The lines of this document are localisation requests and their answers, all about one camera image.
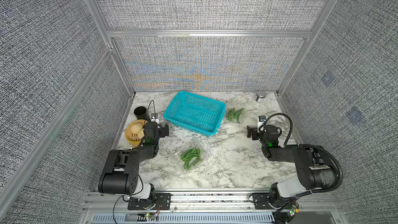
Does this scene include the clear container peppers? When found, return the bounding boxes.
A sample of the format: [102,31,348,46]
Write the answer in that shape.
[224,107,245,123]

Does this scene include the clear container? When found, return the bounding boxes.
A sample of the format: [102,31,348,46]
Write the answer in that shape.
[175,143,208,173]

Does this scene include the teal plastic basket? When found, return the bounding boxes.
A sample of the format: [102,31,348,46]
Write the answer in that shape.
[163,91,227,137]

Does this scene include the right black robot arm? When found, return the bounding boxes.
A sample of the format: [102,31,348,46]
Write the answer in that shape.
[247,113,343,211]

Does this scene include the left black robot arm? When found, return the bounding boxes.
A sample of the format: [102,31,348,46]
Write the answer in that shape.
[97,122,171,211]

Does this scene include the white bun left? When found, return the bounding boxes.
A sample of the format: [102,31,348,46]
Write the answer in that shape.
[129,122,143,135]

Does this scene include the yellow steamer basket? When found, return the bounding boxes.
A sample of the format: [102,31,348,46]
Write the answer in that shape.
[124,119,148,147]

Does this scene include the black cup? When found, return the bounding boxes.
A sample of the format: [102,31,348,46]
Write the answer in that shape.
[133,106,150,120]

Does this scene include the small metal tin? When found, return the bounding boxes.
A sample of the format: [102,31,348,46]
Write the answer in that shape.
[255,90,267,102]

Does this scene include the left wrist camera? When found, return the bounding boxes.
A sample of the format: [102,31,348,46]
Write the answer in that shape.
[150,113,160,124]

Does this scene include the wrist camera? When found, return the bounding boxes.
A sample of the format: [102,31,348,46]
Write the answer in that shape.
[150,113,160,124]
[258,115,267,128]

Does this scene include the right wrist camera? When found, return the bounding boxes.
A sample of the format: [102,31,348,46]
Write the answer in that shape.
[258,115,267,128]

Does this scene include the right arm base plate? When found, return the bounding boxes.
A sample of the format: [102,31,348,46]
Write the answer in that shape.
[248,193,277,210]

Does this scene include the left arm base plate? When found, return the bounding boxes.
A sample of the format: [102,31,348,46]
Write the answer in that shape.
[127,193,172,211]

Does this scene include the front aluminium rail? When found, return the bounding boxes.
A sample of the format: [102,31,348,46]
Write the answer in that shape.
[78,188,348,224]

